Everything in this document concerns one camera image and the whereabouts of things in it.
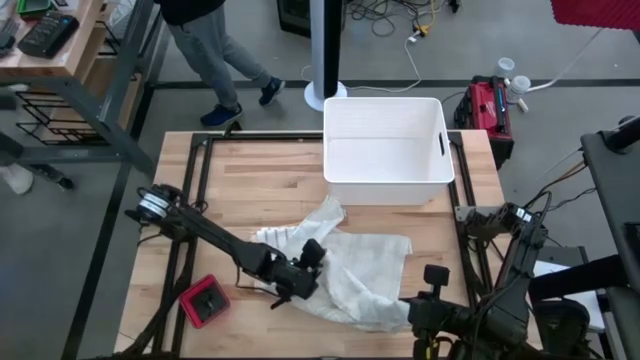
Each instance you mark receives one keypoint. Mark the red acoustic panel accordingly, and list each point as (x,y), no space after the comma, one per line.
(595,12)

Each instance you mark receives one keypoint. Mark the tower fan with round base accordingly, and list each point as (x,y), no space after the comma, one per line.
(325,50)

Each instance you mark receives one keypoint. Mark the white plastic bottle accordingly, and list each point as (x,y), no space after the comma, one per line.
(520,86)

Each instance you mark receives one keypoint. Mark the red black square device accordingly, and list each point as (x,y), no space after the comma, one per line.
(205,302)

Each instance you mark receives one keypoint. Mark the red black tool case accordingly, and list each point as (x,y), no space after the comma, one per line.
(482,107)

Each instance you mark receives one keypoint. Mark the green tray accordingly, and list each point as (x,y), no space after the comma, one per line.
(35,6)

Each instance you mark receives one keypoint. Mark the yellow plug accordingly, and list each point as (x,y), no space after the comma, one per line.
(422,30)

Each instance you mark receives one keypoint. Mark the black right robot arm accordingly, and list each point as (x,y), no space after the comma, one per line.
(520,280)

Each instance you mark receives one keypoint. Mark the person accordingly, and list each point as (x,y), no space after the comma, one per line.
(210,40)
(15,177)

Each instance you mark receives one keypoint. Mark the off-white towel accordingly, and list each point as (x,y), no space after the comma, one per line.
(360,280)

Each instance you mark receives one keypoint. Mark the black box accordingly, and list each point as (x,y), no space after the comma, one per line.
(295,17)

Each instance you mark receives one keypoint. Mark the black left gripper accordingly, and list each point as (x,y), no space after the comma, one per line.
(295,280)

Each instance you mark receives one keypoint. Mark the small black object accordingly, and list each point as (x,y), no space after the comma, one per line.
(6,42)

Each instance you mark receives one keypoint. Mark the white plastic cup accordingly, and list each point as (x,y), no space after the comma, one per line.
(505,66)

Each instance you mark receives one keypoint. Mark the black backpack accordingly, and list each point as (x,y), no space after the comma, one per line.
(562,327)

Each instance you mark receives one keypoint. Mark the black keypad device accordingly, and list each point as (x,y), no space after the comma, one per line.
(47,35)

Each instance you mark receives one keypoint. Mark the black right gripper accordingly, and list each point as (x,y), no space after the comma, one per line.
(445,325)

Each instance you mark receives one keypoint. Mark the wooden workbench with grey legs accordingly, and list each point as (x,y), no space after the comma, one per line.
(85,30)

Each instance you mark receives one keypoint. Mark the white perforated plastic basket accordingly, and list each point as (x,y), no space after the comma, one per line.
(385,145)

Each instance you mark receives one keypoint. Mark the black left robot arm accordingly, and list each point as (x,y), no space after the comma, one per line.
(215,240)

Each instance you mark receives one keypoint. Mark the white paper sheet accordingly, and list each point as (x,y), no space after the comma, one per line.
(547,267)

